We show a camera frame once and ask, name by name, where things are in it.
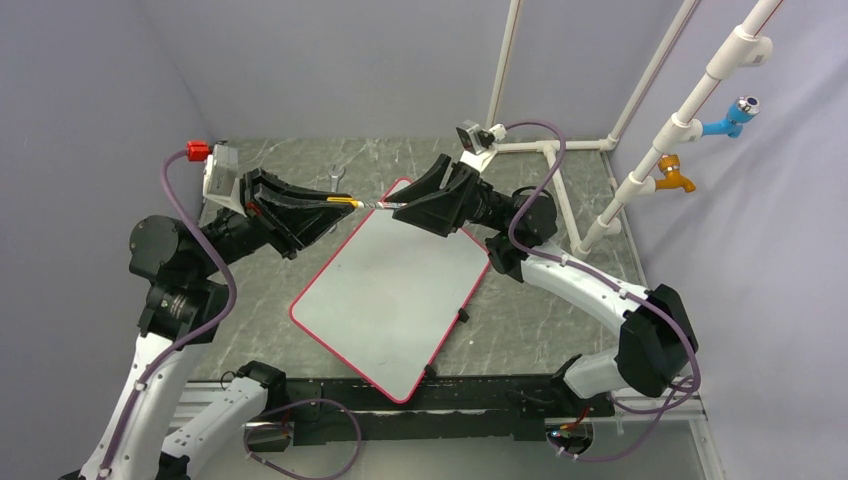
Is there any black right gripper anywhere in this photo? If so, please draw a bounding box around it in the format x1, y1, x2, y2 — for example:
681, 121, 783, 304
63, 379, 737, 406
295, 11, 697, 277
383, 155, 510, 238

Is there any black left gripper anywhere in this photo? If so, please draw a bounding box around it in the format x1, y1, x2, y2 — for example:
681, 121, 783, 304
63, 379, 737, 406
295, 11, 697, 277
193, 165, 354, 278

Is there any yellow whiteboard marker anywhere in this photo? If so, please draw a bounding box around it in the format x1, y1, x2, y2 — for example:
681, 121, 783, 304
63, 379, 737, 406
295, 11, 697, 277
326, 197, 406, 210

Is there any red-framed whiteboard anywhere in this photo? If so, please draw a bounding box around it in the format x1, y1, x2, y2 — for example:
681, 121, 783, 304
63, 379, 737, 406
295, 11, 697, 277
289, 210, 489, 404

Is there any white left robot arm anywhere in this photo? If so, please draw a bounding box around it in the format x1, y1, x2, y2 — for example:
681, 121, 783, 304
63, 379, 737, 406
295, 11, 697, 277
74, 169, 354, 479

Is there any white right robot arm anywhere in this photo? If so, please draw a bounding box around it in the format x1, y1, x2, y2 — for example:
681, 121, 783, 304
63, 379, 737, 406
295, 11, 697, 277
386, 155, 698, 415

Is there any silver wrench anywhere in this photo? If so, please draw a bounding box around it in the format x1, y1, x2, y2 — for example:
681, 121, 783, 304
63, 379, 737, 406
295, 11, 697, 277
328, 165, 346, 194

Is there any orange faucet valve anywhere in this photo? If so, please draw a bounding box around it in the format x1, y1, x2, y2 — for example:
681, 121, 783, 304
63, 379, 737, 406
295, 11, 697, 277
655, 154, 696, 193

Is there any blue faucet valve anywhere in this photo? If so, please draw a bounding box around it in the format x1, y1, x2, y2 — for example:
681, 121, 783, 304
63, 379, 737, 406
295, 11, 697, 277
702, 96, 761, 139

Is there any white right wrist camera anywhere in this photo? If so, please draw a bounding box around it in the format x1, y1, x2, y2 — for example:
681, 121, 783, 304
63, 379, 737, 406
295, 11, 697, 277
455, 120, 507, 173

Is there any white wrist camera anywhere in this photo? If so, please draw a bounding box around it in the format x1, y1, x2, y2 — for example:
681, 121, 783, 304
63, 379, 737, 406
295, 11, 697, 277
455, 120, 507, 173
186, 141, 245, 216

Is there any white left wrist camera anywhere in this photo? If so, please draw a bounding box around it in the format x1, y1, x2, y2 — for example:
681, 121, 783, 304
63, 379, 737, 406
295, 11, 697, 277
186, 141, 245, 216

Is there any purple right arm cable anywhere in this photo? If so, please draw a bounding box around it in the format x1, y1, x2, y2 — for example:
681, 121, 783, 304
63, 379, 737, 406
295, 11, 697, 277
503, 119, 702, 464

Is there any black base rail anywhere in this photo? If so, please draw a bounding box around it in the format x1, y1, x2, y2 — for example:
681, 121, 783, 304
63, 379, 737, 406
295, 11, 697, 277
246, 371, 615, 453

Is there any white PVC pipe frame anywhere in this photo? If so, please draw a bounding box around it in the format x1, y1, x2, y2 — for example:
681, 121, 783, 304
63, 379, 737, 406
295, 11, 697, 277
486, 1, 781, 258

